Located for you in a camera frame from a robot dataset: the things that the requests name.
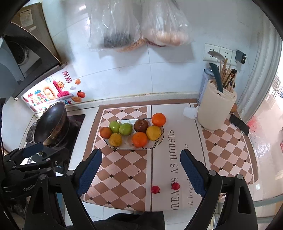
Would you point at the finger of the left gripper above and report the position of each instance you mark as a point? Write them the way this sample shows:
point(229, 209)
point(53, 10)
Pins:
point(29, 151)
point(50, 154)

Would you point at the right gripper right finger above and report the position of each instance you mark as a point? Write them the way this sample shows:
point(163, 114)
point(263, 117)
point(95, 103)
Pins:
point(238, 211)

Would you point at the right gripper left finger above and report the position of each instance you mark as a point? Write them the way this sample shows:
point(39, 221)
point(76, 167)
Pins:
point(43, 210)

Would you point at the dark orange tangerine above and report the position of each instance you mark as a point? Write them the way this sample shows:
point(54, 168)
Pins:
point(105, 132)

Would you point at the cherry tomato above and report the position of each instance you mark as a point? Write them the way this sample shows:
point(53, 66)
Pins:
point(155, 189)
point(175, 186)

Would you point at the yellow lemon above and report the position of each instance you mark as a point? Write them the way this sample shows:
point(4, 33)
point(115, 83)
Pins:
point(115, 140)
point(153, 133)

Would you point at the green apple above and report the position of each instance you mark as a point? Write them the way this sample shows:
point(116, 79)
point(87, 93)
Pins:
point(114, 126)
point(125, 129)

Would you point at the orange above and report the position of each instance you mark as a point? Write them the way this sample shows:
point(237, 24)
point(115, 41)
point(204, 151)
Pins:
point(139, 139)
point(158, 119)

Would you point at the dark red apple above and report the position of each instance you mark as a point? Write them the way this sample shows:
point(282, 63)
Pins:
point(141, 125)

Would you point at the blue kitchen cabinet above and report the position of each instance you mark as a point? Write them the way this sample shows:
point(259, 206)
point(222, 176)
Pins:
point(61, 204)

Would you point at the black gas stove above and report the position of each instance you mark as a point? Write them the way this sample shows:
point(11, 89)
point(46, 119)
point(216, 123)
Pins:
point(66, 139)

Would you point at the black frying pan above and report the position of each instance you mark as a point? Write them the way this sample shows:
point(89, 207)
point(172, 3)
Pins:
point(49, 126)

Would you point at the black smartphone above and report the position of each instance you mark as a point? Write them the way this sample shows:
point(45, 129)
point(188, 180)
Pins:
point(239, 124)

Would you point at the checkered table mat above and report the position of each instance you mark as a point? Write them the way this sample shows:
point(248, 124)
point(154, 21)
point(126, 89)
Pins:
point(125, 177)

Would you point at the oval floral ceramic plate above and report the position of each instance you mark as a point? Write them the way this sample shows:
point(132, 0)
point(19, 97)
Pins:
point(127, 140)

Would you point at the small brown onion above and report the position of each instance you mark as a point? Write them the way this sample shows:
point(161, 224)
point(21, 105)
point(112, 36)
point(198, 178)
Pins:
point(234, 108)

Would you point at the cream utensil holder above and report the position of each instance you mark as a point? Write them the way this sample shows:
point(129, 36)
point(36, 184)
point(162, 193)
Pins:
point(215, 106)

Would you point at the crumpled white tissue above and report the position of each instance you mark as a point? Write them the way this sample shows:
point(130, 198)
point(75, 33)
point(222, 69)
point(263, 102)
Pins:
point(190, 112)

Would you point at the black range hood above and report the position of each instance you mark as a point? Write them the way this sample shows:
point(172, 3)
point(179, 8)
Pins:
point(28, 54)

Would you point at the wooden chopsticks bundle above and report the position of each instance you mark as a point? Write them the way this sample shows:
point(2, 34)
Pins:
point(228, 75)

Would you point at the metal tin can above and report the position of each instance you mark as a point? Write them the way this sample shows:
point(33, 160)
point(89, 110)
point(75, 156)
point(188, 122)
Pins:
point(206, 77)

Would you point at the plastic bag with dark item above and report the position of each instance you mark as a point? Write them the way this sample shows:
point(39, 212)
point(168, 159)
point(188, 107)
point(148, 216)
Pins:
point(113, 25)

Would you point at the black plug adapter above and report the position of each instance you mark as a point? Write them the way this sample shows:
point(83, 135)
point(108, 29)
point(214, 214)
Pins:
point(240, 57)

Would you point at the metal ladle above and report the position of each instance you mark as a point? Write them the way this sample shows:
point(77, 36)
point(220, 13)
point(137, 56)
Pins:
point(217, 55)

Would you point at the plastic bag with eggs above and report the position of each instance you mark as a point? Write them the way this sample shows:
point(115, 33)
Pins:
point(164, 24)

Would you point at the colourful wall sticker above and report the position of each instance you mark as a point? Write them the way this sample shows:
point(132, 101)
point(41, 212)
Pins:
point(59, 87)

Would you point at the dark blue knife handle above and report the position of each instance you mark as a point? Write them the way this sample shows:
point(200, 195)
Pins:
point(217, 76)

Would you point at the white wall socket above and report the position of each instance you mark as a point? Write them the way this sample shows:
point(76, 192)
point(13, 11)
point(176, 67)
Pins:
point(227, 53)

